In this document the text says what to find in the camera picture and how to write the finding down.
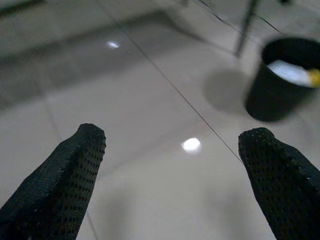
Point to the yellow wrapper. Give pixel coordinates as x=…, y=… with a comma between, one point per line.
x=315, y=78

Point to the grey metal furniture leg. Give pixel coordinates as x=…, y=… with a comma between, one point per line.
x=245, y=27

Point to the white plastic tray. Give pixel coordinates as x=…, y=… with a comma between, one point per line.
x=287, y=72

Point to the black round rubbish bin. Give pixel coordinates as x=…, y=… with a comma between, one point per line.
x=270, y=100

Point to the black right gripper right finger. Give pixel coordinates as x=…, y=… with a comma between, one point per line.
x=287, y=190

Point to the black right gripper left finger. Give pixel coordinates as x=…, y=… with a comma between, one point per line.
x=57, y=190

